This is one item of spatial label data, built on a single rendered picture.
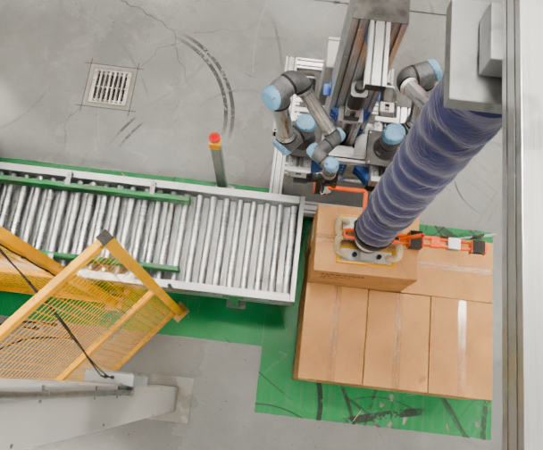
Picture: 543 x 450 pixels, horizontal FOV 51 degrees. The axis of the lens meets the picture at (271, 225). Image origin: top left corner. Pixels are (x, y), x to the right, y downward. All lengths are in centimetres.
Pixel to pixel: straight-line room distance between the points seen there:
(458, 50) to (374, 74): 95
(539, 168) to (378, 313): 251
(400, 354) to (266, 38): 279
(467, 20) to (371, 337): 242
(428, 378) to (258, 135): 221
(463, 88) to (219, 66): 351
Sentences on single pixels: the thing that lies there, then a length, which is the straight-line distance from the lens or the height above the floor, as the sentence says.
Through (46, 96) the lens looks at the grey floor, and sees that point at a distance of 500.
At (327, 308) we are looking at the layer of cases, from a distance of 365.
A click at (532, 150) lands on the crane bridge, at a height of 305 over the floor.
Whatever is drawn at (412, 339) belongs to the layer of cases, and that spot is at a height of 54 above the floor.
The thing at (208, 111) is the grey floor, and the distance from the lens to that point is 467.
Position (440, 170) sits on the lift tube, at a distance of 201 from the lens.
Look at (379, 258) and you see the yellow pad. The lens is 329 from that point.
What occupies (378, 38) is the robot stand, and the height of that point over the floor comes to 203.
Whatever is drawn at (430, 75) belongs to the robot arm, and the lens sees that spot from 302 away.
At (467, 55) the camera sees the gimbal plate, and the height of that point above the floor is 287.
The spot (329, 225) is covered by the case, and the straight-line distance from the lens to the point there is 335.
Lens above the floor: 413
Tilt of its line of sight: 74 degrees down
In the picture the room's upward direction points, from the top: 5 degrees clockwise
